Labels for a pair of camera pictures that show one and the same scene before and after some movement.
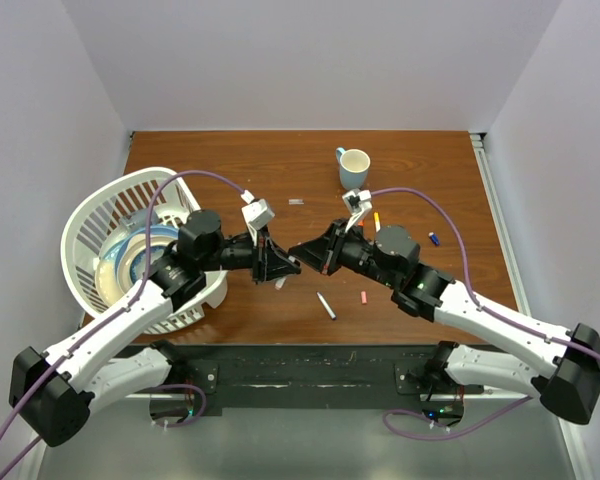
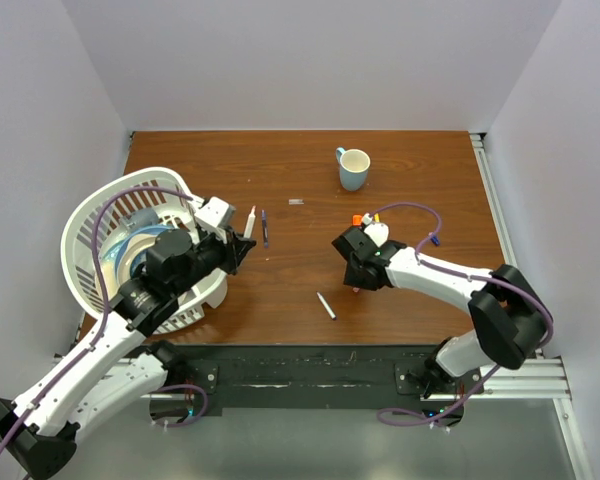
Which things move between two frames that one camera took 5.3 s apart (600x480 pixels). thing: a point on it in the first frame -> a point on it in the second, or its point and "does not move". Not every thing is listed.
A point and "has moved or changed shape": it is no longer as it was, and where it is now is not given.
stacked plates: [121, 270] does not move
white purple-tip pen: [326, 306] does not move
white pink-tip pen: [280, 282] has moved or changed shape
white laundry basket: [93, 218] does not move
